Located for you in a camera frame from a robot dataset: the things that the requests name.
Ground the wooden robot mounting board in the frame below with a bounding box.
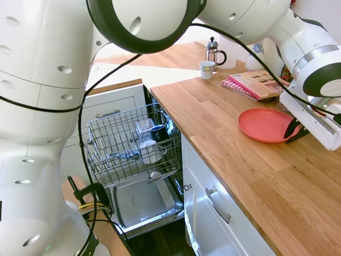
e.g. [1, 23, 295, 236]
[61, 174, 132, 256]

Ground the red gingham book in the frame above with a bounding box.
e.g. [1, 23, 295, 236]
[221, 77, 257, 101]

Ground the plain white cup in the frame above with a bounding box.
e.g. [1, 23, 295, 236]
[139, 140, 164, 165]

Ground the white patterned espresso cup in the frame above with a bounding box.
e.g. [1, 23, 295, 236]
[199, 61, 216, 80]

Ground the glass french press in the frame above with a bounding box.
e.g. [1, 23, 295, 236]
[205, 36, 228, 71]

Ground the pink round plate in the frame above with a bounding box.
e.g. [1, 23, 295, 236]
[238, 108, 302, 145]

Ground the open cookbook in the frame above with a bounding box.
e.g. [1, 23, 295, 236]
[228, 70, 290, 103]

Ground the black clamp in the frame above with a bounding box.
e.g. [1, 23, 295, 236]
[67, 175, 113, 214]

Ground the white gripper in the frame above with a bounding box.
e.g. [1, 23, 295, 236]
[279, 79, 341, 151]

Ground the clear drinking glass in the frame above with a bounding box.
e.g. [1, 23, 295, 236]
[135, 119, 156, 142]

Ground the stainless dishwasher door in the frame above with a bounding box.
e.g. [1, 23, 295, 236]
[105, 175, 185, 238]

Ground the built-in dishwasher body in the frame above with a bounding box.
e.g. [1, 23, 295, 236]
[143, 84, 185, 205]

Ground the white vase with blue print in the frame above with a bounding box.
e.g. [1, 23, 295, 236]
[245, 41, 267, 71]

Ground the dark blue mug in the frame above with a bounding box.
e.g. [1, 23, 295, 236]
[149, 124, 170, 143]

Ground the yellow cable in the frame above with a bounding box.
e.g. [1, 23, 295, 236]
[78, 202, 108, 211]

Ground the metal wire dishwasher rack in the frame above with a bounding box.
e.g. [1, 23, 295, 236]
[86, 103, 182, 187]

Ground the long metal drawer handle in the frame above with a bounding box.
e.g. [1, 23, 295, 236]
[205, 187, 232, 225]

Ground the jar with dark lid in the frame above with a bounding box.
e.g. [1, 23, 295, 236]
[280, 63, 294, 81]

